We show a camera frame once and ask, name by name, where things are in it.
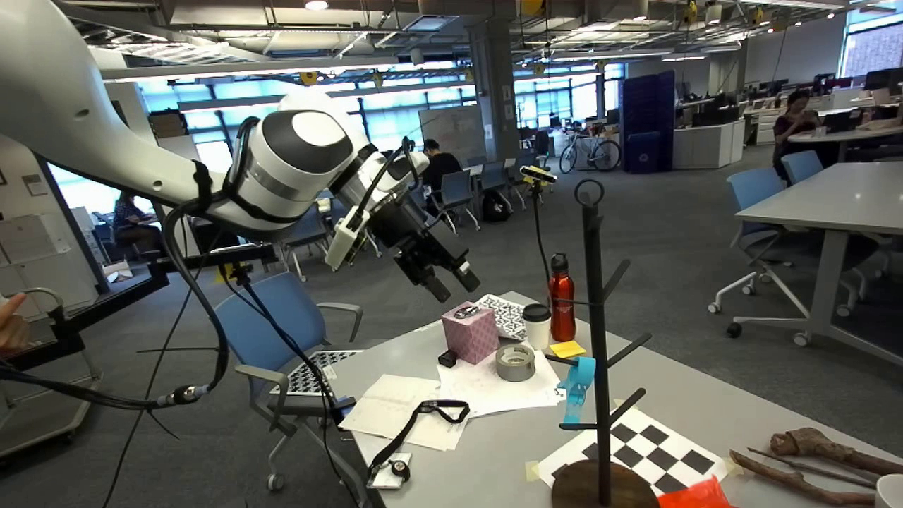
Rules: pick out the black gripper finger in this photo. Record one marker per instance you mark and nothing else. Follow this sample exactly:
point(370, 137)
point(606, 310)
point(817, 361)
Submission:
point(435, 286)
point(460, 272)

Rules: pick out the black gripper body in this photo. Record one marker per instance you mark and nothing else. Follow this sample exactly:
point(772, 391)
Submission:
point(411, 235)

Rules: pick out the blue plastic clamp peg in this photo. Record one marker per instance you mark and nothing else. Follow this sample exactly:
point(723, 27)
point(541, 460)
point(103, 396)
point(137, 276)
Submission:
point(580, 385)

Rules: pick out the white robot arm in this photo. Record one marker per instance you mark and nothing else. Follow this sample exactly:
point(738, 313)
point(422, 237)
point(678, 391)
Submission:
point(141, 141)

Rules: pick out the person's hand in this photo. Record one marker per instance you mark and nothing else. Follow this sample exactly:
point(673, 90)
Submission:
point(13, 320)

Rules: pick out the pink tissue box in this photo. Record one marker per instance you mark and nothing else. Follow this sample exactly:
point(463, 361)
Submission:
point(470, 330)

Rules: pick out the black white tag sheet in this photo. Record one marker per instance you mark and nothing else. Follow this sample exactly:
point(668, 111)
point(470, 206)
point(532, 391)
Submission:
point(504, 313)

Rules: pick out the blue office chair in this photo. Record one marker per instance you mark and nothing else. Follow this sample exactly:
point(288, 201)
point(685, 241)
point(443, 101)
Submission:
point(802, 165)
point(459, 187)
point(271, 328)
point(757, 187)

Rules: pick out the seated person black shirt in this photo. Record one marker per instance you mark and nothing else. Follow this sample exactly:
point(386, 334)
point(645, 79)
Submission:
point(439, 169)

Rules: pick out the black bag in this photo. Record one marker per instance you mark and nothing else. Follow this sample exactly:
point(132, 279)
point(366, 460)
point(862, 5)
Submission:
point(494, 206)

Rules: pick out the small black clip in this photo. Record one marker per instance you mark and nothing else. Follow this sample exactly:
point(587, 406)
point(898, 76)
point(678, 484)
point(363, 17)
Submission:
point(448, 360)

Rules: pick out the white cup black lid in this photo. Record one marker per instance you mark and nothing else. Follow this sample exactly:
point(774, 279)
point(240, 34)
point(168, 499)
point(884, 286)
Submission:
point(537, 328)

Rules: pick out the grey tape roll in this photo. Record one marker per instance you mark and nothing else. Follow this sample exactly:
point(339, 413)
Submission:
point(515, 361)

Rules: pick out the red water bottle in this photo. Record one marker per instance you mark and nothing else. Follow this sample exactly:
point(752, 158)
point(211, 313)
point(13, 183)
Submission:
point(563, 299)

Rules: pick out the yellow sticky note pad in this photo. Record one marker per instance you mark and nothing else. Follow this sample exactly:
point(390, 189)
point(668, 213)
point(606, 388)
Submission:
point(569, 348)

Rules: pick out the bicycle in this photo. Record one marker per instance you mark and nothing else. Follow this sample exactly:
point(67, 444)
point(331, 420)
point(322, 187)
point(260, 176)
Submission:
point(587, 151)

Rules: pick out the white badge black reel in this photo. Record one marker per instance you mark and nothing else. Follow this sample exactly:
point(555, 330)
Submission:
point(390, 468)

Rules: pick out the blue cabinet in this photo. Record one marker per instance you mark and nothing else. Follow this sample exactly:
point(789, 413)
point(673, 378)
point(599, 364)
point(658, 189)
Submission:
point(647, 122)

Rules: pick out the black white checkerboard sheet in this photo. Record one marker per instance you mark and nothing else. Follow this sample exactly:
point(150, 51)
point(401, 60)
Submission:
point(658, 455)

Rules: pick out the seated person dark clothes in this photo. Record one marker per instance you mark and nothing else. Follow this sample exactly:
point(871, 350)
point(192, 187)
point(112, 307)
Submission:
point(800, 117)

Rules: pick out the grey office table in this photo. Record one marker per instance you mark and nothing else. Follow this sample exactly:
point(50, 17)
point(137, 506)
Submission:
point(836, 199)

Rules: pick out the thin brown wooden stick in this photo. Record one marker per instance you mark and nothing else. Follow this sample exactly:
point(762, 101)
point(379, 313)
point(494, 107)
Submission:
point(791, 474)

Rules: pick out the gnarled brown wooden stick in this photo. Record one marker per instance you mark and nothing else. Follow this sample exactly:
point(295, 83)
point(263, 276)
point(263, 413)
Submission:
point(829, 447)

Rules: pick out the white paper cup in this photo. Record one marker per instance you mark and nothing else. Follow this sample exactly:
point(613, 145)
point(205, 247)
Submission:
point(889, 492)

